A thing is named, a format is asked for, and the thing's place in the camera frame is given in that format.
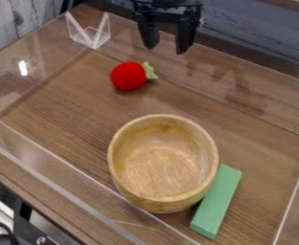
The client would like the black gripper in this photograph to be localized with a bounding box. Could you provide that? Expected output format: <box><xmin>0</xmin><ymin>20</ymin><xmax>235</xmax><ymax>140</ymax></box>
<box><xmin>132</xmin><ymin>0</ymin><xmax>203</xmax><ymax>55</ymax></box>

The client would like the red plush strawberry toy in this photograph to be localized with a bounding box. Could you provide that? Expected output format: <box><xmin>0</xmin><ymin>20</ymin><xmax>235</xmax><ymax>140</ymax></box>
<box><xmin>109</xmin><ymin>61</ymin><xmax>159</xmax><ymax>91</ymax></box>

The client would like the wooden bowl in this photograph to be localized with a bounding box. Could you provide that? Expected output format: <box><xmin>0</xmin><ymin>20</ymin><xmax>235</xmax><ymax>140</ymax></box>
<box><xmin>106</xmin><ymin>114</ymin><xmax>219</xmax><ymax>213</ymax></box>

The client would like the green rectangular block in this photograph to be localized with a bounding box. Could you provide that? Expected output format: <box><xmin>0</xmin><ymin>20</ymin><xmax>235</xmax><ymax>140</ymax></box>
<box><xmin>189</xmin><ymin>164</ymin><xmax>241</xmax><ymax>240</ymax></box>

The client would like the clear acrylic corner bracket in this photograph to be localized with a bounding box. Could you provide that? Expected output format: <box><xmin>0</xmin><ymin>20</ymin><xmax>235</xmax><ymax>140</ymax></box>
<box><xmin>65</xmin><ymin>12</ymin><xmax>110</xmax><ymax>50</ymax></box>

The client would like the clear acrylic enclosure wall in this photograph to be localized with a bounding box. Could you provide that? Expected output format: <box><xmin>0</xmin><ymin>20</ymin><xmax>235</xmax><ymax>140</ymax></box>
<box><xmin>0</xmin><ymin>6</ymin><xmax>299</xmax><ymax>245</ymax></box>

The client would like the black metal table frame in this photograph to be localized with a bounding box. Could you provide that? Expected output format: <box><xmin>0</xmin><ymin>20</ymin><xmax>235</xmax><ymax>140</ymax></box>
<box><xmin>13</xmin><ymin>202</ymin><xmax>58</xmax><ymax>245</ymax></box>

